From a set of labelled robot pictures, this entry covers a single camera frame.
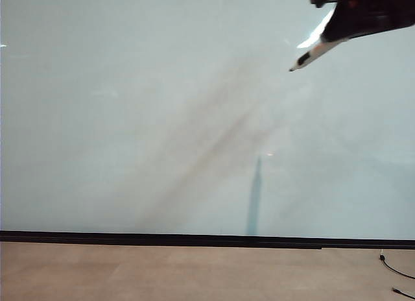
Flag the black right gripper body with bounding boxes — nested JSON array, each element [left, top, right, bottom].
[[340, 0, 415, 39]]

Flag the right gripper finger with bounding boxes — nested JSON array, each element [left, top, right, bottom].
[[326, 4, 353, 31], [320, 28, 361, 44]]

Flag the white whiteboard marker pen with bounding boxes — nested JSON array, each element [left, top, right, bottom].
[[289, 40, 342, 72]]

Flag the white glass whiteboard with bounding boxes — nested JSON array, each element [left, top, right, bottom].
[[0, 0, 415, 241]]

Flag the black cable with plug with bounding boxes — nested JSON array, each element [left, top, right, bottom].
[[379, 250, 415, 280]]

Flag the black cable with grey connector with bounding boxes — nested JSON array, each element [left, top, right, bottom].
[[392, 286, 415, 300]]

